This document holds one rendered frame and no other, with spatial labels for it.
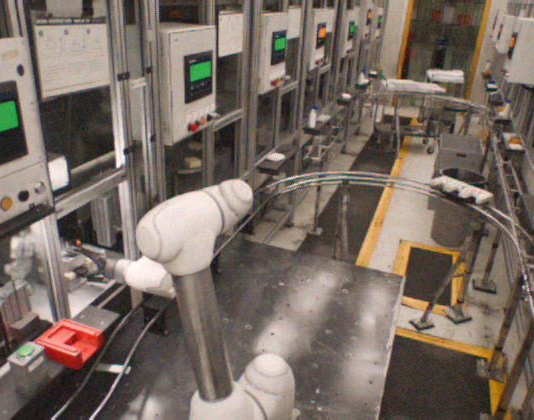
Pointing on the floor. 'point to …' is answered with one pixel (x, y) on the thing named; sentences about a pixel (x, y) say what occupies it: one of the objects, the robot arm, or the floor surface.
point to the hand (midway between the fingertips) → (75, 260)
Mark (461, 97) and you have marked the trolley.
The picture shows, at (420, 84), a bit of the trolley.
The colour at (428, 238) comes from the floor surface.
